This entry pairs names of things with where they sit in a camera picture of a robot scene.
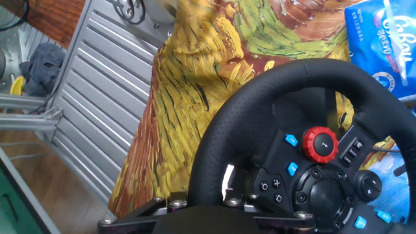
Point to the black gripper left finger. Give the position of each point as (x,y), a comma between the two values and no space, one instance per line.
(169,203)

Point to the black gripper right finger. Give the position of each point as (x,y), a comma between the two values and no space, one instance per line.
(276,222)

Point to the black steering wheel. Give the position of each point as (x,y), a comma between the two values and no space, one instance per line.
(308,78)

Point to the black wheel base housing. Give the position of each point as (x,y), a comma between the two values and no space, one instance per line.
(237,182)

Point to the painted blue yellow cloth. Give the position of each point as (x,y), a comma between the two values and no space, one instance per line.
(195,81)

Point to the green mat grey edge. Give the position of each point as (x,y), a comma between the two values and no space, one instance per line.
(13,208)

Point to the grey crumpled cloth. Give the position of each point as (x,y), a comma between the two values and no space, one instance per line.
(44,66)

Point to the yellow plastic object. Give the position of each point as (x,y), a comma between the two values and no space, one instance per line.
(17,86)

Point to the blue tissue pack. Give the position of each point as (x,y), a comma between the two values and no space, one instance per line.
(377,39)

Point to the grey metal cylinder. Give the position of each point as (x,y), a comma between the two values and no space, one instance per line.
(2,65)

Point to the aluminium rail with bracket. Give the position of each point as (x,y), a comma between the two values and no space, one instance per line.
(26,120)

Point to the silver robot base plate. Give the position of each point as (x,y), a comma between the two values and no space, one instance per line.
(149,29)

